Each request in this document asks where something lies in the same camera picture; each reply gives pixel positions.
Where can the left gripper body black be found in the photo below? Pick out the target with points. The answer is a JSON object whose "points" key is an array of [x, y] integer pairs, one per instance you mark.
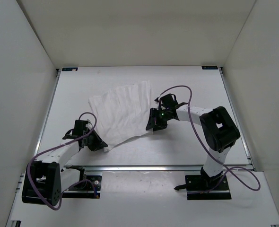
{"points": [[86, 133]]}

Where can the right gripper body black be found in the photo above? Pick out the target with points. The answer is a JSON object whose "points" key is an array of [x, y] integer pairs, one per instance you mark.
{"points": [[162, 118]]}

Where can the white pleated skirt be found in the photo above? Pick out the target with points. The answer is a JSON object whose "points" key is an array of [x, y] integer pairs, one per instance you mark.
{"points": [[122, 113]]}

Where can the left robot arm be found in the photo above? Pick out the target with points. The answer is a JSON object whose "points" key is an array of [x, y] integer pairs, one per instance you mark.
{"points": [[49, 176]]}

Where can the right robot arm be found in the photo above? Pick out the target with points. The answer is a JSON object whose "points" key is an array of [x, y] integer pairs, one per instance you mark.
{"points": [[219, 130]]}

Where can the right blue corner label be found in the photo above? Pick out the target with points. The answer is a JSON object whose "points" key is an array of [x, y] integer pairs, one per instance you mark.
{"points": [[209, 67]]}

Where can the blue corner label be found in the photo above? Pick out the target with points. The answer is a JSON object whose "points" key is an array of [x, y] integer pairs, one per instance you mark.
{"points": [[69, 69], [209, 67]]}

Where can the left blue corner label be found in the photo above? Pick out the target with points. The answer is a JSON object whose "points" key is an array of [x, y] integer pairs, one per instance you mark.
{"points": [[69, 69]]}

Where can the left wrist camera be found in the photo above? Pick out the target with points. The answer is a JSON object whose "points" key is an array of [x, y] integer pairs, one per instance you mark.
{"points": [[89, 124]]}

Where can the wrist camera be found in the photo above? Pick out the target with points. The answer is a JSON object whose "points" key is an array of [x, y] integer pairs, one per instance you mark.
{"points": [[89, 124], [159, 103]]}

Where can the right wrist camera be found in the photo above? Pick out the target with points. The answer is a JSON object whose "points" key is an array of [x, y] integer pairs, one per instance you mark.
{"points": [[159, 103]]}

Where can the aluminium front rail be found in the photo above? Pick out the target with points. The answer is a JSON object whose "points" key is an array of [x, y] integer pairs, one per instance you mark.
{"points": [[142, 168]]}

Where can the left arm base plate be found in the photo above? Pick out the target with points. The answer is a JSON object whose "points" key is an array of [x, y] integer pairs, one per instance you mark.
{"points": [[86, 190]]}

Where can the aluminium left side rail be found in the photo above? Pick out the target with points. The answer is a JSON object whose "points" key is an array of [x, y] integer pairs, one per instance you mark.
{"points": [[48, 137]]}

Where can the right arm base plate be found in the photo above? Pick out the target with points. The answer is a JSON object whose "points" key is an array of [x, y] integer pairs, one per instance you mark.
{"points": [[199, 189]]}

